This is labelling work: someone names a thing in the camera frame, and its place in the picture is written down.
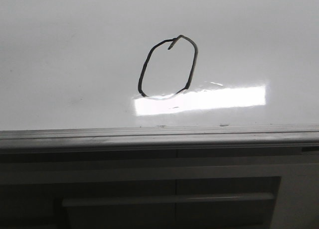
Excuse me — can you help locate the white whiteboard with aluminium frame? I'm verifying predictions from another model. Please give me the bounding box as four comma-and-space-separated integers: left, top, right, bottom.
0, 0, 319, 151

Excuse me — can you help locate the grey metal table frame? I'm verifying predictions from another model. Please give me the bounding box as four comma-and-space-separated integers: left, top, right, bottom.
0, 145, 319, 229

